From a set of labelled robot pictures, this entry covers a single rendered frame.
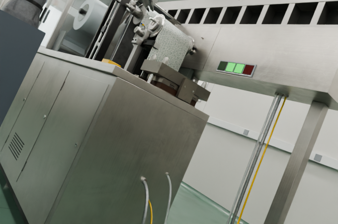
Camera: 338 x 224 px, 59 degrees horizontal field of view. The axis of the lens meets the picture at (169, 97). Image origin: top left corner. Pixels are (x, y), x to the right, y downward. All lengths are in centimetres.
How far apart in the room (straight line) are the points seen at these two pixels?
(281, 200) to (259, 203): 253
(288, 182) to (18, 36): 130
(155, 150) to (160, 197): 27
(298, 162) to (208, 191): 306
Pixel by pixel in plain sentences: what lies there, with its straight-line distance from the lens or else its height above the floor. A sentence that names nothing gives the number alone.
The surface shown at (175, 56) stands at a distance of 180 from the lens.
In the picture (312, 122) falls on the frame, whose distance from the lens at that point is 154.
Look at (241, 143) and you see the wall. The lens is 433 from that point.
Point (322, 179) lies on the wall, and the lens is 379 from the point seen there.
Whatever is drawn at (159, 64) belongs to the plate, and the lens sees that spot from 150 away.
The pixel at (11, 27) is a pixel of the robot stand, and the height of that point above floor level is 86.
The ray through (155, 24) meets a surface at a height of 125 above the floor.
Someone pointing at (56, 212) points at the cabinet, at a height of 24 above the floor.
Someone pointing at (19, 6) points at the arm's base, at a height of 95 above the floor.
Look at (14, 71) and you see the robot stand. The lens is 134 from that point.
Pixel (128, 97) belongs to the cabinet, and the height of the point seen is 80.
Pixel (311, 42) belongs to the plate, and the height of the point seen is 136.
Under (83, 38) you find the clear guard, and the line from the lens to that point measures 262.
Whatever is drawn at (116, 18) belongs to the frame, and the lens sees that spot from 196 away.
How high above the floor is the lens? 76
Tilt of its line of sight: 5 degrees up
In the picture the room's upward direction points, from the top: 24 degrees clockwise
